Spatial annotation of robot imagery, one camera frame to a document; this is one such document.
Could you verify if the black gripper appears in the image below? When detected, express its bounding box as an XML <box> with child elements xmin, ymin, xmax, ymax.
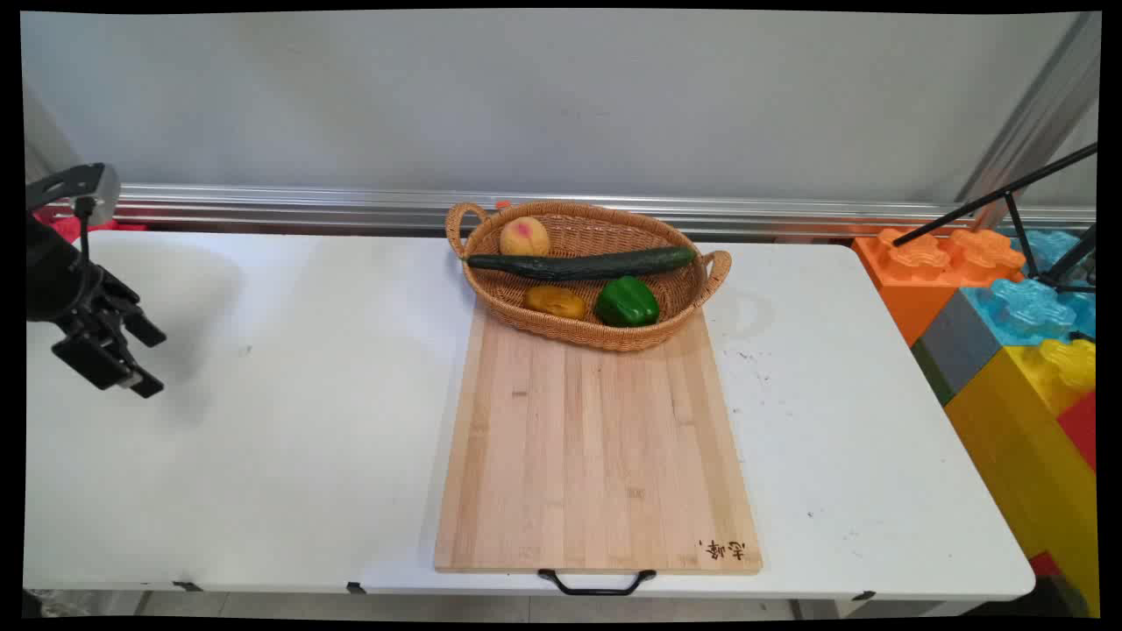
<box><xmin>25</xmin><ymin>214</ymin><xmax>168</xmax><ymax>401</ymax></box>

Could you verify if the long green cucumber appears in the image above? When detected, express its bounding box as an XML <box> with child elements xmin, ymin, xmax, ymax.
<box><xmin>465</xmin><ymin>246</ymin><xmax>699</xmax><ymax>282</ymax></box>

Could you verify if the red foam block pile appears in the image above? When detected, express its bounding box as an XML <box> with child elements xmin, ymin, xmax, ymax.
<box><xmin>33</xmin><ymin>207</ymin><xmax>146</xmax><ymax>244</ymax></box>

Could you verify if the yellow pink peach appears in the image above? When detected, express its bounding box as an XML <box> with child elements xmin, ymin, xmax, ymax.
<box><xmin>499</xmin><ymin>216</ymin><xmax>552</xmax><ymax>258</ymax></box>

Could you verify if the yellow potato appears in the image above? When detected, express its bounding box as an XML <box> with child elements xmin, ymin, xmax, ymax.
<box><xmin>523</xmin><ymin>285</ymin><xmax>586</xmax><ymax>321</ymax></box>

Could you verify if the woven wicker basket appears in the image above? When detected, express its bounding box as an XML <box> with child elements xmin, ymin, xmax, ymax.
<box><xmin>444</xmin><ymin>201</ymin><xmax>733</xmax><ymax>353</ymax></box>

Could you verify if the wooden cutting board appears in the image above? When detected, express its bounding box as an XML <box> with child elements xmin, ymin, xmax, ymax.
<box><xmin>433</xmin><ymin>302</ymin><xmax>763</xmax><ymax>577</ymax></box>

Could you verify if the green bell pepper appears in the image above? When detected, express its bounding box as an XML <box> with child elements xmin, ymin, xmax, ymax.
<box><xmin>594</xmin><ymin>276</ymin><xmax>661</xmax><ymax>329</ymax></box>

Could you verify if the orange foam block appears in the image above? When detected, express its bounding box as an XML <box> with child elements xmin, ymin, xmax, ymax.
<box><xmin>851</xmin><ymin>226</ymin><xmax>1027</xmax><ymax>348</ymax></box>

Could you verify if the grey foam block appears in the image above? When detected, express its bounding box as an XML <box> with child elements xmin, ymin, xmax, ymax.
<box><xmin>911</xmin><ymin>288</ymin><xmax>1005</xmax><ymax>407</ymax></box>

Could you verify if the light blue foam block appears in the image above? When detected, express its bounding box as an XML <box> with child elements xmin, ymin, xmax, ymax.
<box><xmin>960</xmin><ymin>229</ymin><xmax>1097</xmax><ymax>348</ymax></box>

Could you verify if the black tripod stand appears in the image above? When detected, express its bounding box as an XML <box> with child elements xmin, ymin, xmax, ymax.
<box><xmin>891</xmin><ymin>142</ymin><xmax>1099</xmax><ymax>295</ymax></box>

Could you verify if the horizontal aluminium rail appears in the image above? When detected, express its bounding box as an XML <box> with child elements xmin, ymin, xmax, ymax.
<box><xmin>39</xmin><ymin>183</ymin><xmax>1097</xmax><ymax>241</ymax></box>

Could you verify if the slanted aluminium post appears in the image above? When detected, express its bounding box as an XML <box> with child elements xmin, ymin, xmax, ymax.
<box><xmin>955</xmin><ymin>12</ymin><xmax>1102</xmax><ymax>230</ymax></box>

